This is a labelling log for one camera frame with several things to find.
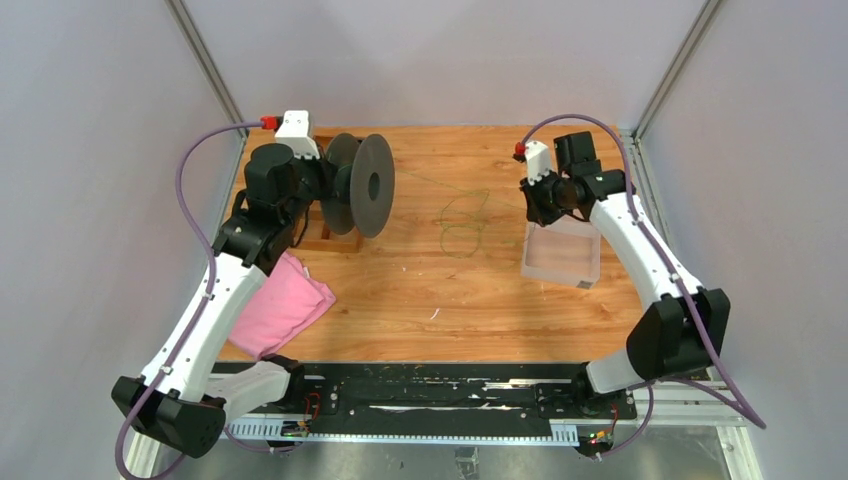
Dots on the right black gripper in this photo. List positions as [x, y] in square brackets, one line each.
[536, 212]

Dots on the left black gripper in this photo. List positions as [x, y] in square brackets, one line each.
[325, 171]

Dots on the black cable spool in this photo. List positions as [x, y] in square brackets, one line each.
[363, 184]

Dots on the clear plastic box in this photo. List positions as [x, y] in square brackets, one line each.
[567, 252]

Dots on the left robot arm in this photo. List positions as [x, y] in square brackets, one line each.
[172, 400]

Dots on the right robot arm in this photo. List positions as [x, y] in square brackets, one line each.
[683, 323]

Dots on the wooden compartment tray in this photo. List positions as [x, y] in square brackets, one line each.
[331, 238]

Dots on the pink cloth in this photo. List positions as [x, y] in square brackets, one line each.
[288, 302]

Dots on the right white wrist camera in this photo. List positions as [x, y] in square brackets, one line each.
[536, 157]

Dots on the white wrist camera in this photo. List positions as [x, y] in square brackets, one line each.
[536, 157]
[295, 132]

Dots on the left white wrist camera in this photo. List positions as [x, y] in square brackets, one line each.
[295, 132]

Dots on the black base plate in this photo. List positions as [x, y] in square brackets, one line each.
[441, 399]

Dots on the slotted aluminium cable duct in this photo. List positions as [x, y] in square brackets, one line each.
[279, 430]

